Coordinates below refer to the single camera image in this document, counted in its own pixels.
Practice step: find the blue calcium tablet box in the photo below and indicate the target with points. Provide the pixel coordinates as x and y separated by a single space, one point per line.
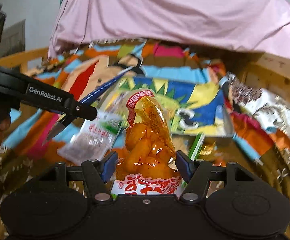
94 99

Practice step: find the green stick snack packet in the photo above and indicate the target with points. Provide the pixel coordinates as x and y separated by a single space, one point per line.
195 149

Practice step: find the metal tray with dinosaur drawing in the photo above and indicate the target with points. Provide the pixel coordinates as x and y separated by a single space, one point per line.
192 108

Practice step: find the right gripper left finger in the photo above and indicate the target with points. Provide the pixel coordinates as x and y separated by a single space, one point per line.
96 174

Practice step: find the floral satin pillow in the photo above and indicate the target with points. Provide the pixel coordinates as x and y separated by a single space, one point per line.
270 110

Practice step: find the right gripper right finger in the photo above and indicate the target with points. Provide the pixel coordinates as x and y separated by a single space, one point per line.
196 174

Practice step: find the wooden bed rail left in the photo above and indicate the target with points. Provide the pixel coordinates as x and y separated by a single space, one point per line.
21 59

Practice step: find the orange pickled snack pouch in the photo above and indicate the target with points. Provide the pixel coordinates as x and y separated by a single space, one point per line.
144 161

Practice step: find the gold foil snack packet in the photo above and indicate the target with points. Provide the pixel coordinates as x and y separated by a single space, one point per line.
210 153

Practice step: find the white green tofu snack packet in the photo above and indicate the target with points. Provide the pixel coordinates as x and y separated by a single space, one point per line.
94 139

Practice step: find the wooden bed rail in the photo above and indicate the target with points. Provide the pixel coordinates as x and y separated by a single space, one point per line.
270 72
21 59

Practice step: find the pink hanging sheet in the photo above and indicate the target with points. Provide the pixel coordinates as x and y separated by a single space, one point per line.
237 25

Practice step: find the wooden bed rail right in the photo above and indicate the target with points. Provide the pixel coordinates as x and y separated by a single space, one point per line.
270 72

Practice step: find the grey door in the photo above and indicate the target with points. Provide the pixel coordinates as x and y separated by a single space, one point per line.
13 39

